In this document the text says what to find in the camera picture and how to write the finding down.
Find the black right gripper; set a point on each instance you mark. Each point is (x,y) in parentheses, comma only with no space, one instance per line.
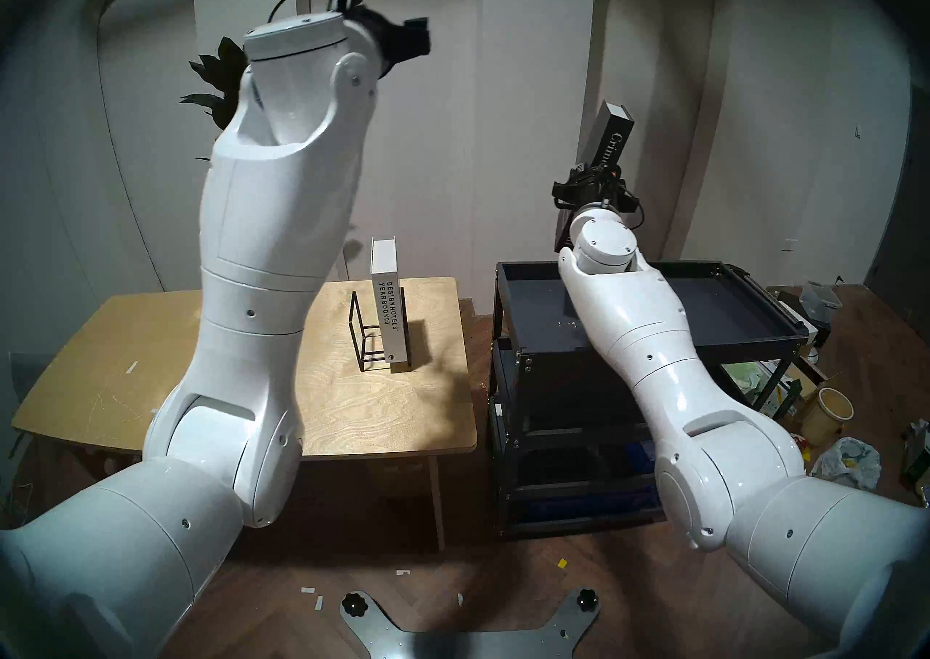
(592,189)

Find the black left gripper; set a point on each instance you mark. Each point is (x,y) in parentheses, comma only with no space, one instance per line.
(392,40)

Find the black Crime and Punishment book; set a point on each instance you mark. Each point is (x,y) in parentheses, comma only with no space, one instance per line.
(614,138)

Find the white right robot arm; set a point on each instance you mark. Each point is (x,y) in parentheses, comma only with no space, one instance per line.
(690,389)

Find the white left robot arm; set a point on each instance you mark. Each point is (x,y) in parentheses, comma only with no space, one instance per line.
(276,229)

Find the tall dark green plant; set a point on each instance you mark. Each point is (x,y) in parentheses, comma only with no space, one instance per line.
(218,76)

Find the black three-shelf utility cart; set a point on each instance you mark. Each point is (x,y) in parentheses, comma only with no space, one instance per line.
(726,309)

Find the white Design Hotels yearbook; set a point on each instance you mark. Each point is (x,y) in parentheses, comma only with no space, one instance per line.
(389,316)

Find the green white plastic bag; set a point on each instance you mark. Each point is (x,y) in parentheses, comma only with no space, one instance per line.
(748,383)

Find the clear plastic storage box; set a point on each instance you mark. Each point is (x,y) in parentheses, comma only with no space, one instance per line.
(821,300)

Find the white box beside cart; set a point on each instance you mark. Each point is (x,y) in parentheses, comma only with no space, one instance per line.
(810,330)

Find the open cardboard box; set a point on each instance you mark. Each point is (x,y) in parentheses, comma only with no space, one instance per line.
(806,381)

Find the light wooden table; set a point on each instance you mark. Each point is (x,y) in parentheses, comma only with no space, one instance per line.
(378,403)

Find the dark grey door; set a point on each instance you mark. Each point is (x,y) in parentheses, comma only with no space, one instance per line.
(908,229)

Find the pale yellow bucket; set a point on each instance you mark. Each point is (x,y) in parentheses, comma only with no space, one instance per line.
(825,418)

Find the white trash bag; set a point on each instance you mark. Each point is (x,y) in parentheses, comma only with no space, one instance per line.
(850,458)

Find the black star knob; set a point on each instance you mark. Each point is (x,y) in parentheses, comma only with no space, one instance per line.
(354,604)
(587,600)

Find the dark green carton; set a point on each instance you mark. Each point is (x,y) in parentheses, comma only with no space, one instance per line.
(919,454)

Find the grey metal robot base plate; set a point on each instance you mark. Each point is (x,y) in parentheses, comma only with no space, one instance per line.
(472,643)

